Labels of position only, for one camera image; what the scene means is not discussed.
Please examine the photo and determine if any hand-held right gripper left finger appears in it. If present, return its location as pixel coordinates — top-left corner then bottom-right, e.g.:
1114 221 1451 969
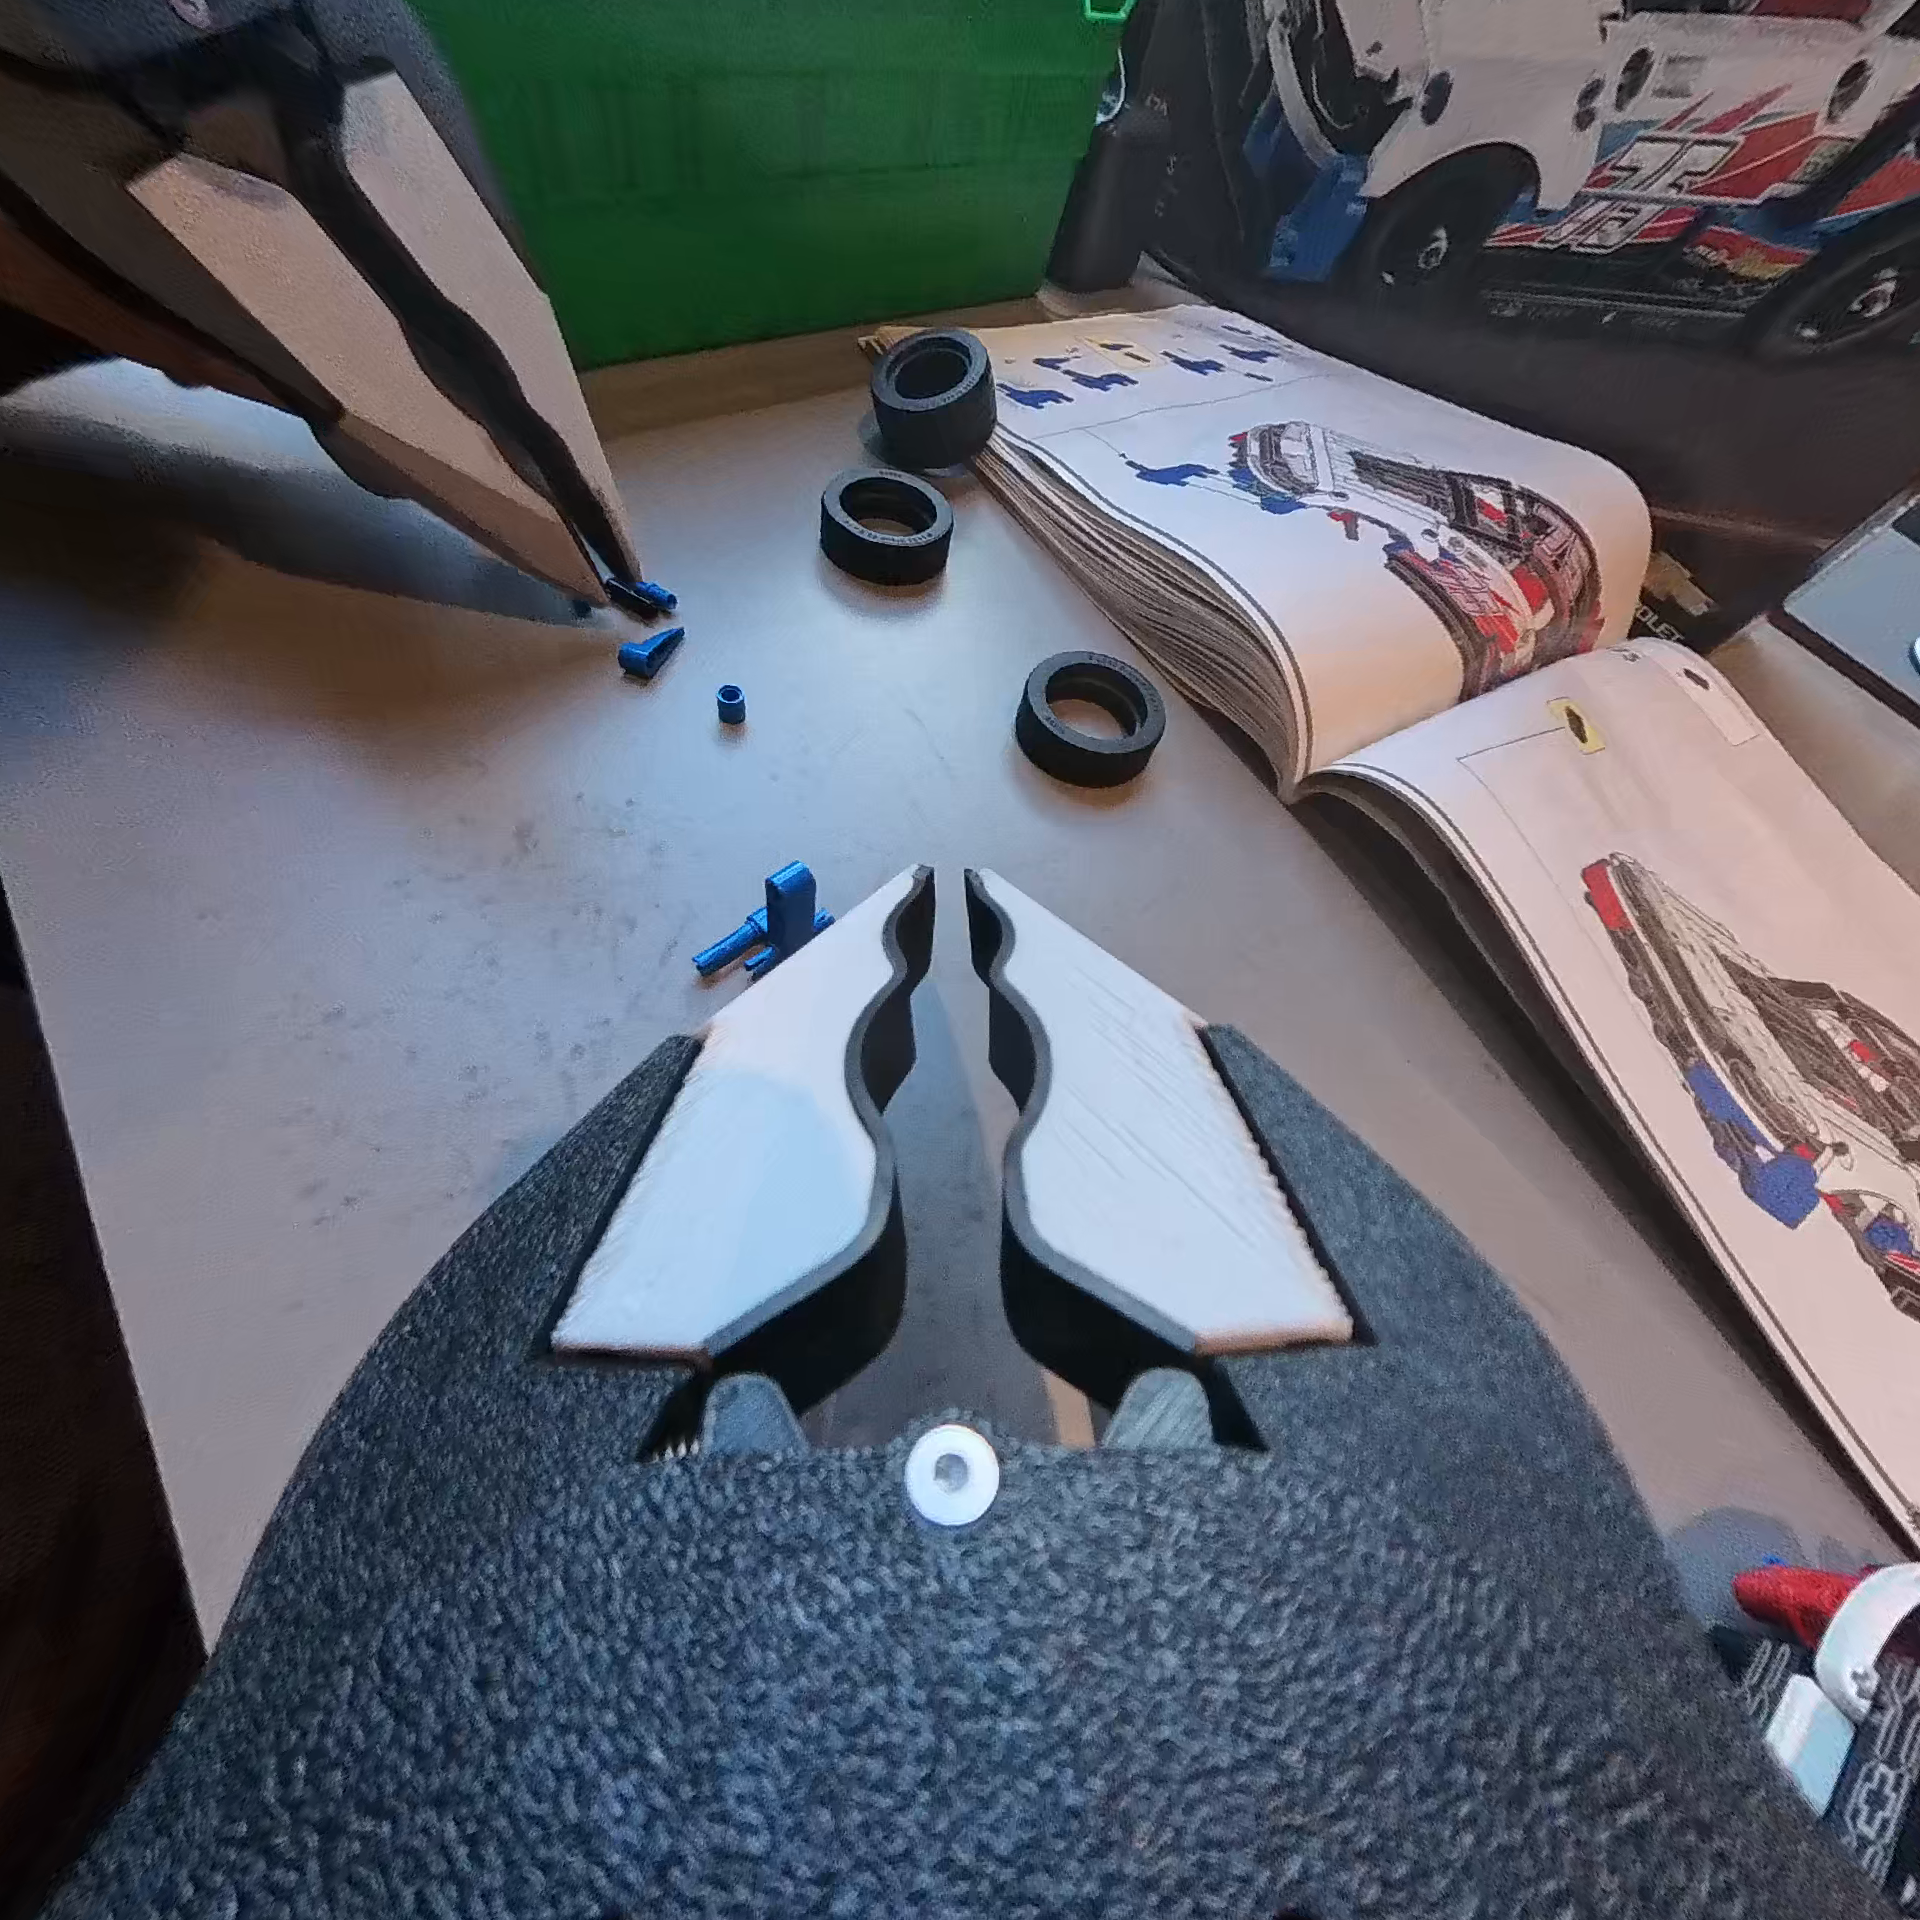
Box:
552 862 940 1418

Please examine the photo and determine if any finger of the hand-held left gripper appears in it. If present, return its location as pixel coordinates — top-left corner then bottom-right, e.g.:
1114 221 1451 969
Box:
333 65 643 589
120 150 620 607

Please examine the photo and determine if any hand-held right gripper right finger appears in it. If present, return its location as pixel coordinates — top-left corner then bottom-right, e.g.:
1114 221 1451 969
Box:
963 868 1355 1418

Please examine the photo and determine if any grey desk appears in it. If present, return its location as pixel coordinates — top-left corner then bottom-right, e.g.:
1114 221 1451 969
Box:
0 291 1920 1652

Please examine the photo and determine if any green storage bin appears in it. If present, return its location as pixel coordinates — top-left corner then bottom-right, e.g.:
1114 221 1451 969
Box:
405 0 1128 372

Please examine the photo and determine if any black toy tyre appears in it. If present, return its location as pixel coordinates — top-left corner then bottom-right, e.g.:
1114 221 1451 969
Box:
820 467 954 586
1016 649 1169 787
870 326 996 470

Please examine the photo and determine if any open instruction booklet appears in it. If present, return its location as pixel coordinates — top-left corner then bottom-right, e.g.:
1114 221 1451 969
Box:
860 298 1920 1546

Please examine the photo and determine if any black case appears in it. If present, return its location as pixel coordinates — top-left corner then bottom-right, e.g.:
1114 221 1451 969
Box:
1045 89 1187 297

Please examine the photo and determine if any toy car model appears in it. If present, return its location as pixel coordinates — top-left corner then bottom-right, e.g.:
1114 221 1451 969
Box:
1711 1560 1920 1863

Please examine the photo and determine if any white stand base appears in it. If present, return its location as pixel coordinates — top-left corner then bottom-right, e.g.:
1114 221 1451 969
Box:
1776 495 1920 706

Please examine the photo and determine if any black car picture box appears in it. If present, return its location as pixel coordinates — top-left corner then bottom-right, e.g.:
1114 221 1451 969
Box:
1126 0 1920 646

